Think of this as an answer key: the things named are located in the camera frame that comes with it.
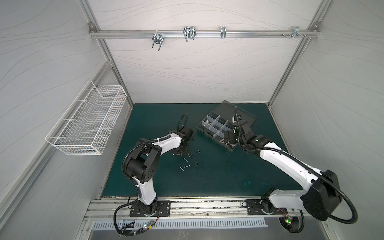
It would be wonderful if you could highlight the white slotted cable duct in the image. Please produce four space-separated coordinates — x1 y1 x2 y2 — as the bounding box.
92 217 268 231

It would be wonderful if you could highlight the clear plastic compartment organizer box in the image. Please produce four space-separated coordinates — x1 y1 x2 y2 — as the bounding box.
196 100 258 153

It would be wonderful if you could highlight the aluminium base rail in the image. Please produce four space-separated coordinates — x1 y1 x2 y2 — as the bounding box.
83 196 330 221

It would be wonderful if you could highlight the white wire basket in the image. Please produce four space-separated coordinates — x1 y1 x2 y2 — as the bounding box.
45 80 127 156

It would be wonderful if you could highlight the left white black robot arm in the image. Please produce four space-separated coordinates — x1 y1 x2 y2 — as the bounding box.
122 113 194 216

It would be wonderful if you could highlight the middle metal U-bolt clamp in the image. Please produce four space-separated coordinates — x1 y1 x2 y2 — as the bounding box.
183 26 197 42

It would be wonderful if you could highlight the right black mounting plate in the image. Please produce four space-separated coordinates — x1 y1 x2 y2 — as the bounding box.
242 199 288 216

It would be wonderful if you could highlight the small metal bracket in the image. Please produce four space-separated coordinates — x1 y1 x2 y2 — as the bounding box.
221 27 227 39

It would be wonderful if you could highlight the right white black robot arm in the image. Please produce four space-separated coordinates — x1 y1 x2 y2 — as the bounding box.
229 107 358 225

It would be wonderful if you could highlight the black mounting plate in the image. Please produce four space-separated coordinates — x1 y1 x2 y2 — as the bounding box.
242 199 288 216
130 200 171 217

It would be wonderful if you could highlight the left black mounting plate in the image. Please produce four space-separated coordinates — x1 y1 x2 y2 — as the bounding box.
130 200 171 217

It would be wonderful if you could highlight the green table mat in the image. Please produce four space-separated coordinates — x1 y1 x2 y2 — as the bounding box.
103 104 301 197

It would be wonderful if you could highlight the metal u-bolt clamp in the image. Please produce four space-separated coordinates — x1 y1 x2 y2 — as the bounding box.
152 33 164 51
183 26 197 42

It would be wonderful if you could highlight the right base cable loop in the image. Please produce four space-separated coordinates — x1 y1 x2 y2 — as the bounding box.
278 209 305 234

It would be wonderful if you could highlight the right metal bracket with bolts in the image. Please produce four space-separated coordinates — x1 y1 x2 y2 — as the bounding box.
282 27 309 39

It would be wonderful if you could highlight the horizontal aluminium top rail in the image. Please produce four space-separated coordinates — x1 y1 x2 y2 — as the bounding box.
90 29 321 39

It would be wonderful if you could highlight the left metal U-bolt clamp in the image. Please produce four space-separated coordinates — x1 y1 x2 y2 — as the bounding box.
152 33 164 51

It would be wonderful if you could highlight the left base cable bundle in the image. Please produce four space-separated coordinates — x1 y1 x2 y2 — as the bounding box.
112 197 161 238

